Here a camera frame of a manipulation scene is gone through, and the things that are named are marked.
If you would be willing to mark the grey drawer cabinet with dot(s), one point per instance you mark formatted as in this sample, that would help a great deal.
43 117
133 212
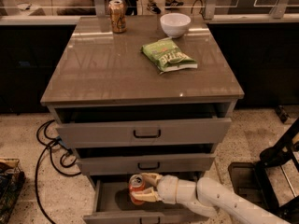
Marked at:
104 77

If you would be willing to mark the gold soda can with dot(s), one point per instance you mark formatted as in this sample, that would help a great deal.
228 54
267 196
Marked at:
117 16

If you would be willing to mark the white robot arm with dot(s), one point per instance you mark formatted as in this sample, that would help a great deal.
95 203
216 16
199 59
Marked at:
203 197

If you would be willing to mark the white bowl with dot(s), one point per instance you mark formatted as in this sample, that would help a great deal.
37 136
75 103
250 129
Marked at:
175 24

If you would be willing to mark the wire basket with items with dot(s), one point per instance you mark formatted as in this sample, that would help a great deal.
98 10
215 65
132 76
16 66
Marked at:
12 178

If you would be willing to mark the top drawer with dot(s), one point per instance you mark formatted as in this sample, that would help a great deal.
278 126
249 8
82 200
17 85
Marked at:
145 132

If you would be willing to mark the green chip bag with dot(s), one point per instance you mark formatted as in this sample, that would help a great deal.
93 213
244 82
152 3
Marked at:
167 56

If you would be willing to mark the middle drawer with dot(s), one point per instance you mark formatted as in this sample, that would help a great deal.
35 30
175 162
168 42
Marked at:
132 160

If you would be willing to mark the drawer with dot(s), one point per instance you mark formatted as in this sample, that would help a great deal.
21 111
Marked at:
145 132
132 160
112 205

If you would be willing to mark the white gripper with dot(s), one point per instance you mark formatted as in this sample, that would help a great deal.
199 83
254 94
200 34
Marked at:
167 188

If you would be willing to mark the red coke can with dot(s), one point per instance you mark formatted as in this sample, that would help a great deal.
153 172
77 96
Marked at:
136 183

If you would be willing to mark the bottom drawer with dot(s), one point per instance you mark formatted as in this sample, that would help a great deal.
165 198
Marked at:
112 205

